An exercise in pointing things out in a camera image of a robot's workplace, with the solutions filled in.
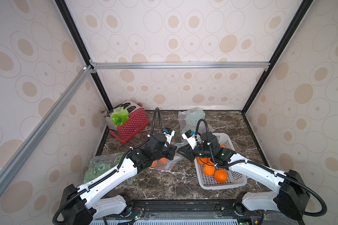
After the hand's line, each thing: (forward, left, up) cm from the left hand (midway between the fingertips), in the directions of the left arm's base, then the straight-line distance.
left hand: (181, 148), depth 72 cm
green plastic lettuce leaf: (+25, +39, -3) cm, 46 cm away
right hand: (+2, -1, -4) cm, 4 cm away
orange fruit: (-8, -23, -16) cm, 29 cm away
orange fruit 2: (-5, -16, -16) cm, 24 cm away
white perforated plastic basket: (-9, -32, -21) cm, 39 cm away
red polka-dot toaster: (+28, +29, -10) cm, 41 cm away
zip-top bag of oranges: (-1, +48, -18) cm, 51 cm away
